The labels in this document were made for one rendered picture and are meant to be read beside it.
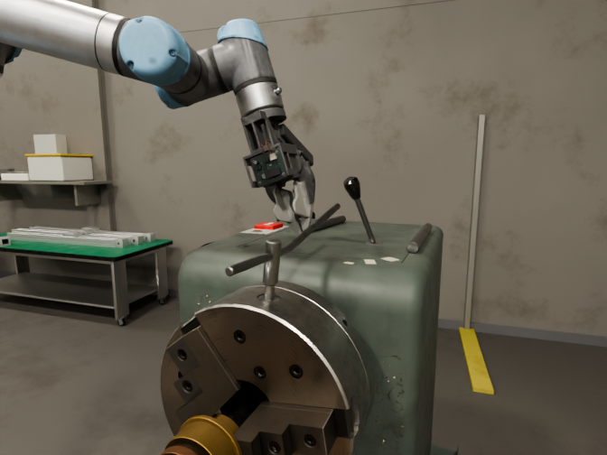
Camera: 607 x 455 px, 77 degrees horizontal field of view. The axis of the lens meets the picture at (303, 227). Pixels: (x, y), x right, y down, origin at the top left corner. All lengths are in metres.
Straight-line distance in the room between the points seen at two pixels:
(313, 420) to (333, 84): 3.28
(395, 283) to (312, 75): 3.16
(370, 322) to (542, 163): 3.03
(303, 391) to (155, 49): 0.47
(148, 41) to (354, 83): 3.09
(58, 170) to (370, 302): 4.18
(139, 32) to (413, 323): 0.55
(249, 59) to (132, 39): 0.19
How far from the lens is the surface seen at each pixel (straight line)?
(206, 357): 0.57
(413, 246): 0.78
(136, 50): 0.56
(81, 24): 0.61
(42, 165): 4.75
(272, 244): 0.52
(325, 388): 0.53
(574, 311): 3.84
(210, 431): 0.51
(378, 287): 0.63
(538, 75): 3.61
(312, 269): 0.67
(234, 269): 0.46
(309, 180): 0.65
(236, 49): 0.68
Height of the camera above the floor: 1.42
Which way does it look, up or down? 9 degrees down
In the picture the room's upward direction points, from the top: straight up
